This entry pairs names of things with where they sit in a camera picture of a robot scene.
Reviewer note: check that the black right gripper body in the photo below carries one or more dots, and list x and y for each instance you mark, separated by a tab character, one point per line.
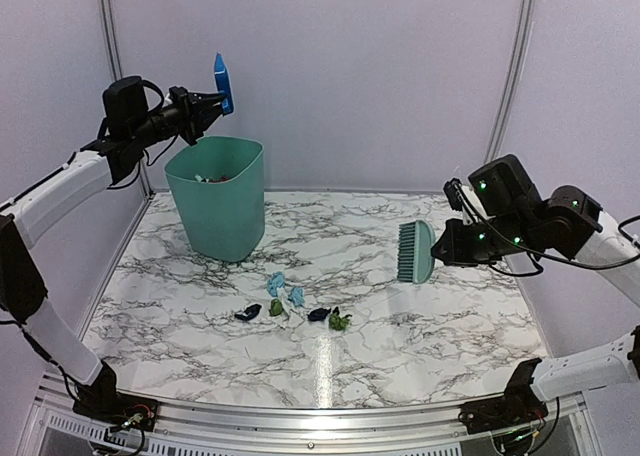
502	237

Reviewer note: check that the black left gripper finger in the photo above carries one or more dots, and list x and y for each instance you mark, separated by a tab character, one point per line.
204	117
206	97

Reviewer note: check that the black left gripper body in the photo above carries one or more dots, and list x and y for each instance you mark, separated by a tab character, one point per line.
177	118

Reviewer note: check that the blue plastic dustpan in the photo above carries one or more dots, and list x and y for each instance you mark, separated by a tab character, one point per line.
223	84

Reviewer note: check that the green hand brush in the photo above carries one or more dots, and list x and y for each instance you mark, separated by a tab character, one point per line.
415	263

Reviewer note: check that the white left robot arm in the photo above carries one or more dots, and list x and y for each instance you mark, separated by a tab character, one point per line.
29	216

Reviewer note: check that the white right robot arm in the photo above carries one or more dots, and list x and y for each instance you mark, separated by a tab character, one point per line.
568	228

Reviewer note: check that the paper scraps inside bin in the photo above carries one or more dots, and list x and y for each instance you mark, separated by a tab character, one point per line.
201	179

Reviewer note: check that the green plastic waste bin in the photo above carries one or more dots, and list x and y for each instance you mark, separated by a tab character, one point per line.
223	221

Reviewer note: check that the green paper scrap near bin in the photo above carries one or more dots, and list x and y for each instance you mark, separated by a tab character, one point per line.
339	321

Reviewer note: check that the dark blue paper scrap centre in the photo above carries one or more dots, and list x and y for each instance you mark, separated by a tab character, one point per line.
318	314

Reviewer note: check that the light blue white paper scrap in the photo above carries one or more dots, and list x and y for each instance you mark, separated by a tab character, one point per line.
296	297

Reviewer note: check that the black paper scrap left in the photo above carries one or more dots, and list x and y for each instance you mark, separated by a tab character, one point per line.
249	313

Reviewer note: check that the small green paper scrap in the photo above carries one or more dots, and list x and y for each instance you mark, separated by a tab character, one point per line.
276	308

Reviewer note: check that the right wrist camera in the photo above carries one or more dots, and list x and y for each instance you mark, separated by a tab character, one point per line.
503	185

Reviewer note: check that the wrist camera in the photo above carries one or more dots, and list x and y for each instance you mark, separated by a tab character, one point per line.
125	107
503	185

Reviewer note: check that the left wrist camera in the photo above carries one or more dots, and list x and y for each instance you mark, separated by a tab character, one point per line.
125	107

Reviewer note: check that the left aluminium frame post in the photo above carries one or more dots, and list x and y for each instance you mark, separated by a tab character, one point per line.
139	175

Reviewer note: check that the aluminium frame post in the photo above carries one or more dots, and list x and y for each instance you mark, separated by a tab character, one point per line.
139	175
517	61

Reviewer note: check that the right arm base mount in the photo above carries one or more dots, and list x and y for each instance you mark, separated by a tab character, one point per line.
501	412

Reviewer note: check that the right aluminium frame post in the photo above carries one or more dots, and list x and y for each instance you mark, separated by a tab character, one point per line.
517	61

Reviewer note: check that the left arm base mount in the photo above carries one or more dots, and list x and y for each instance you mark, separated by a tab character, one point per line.
117	416

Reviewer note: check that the aluminium front rail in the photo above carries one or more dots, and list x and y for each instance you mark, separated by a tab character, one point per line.
193	428

